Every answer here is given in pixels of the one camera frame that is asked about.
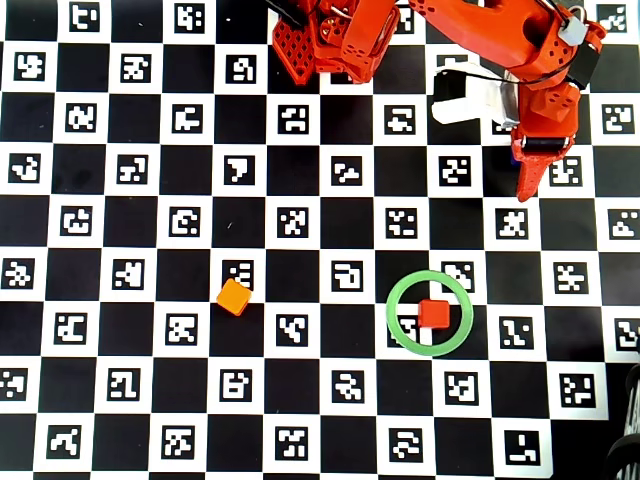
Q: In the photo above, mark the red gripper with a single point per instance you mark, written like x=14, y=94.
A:
x=544, y=142

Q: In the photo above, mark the small gray square block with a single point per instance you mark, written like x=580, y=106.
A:
x=573, y=31

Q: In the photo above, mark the black ribbed stand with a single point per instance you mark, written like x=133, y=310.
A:
x=631, y=400

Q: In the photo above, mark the red robot arm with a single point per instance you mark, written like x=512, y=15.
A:
x=480, y=35

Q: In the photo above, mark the red robot base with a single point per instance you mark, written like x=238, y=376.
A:
x=295, y=55

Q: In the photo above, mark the black white marker checkerboard mat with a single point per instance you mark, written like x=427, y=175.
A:
x=150, y=250

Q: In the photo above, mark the orange cube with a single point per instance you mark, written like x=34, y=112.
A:
x=234, y=297

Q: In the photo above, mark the red cube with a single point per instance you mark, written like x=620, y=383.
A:
x=434, y=314

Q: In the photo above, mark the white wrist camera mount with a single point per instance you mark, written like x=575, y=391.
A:
x=460, y=107

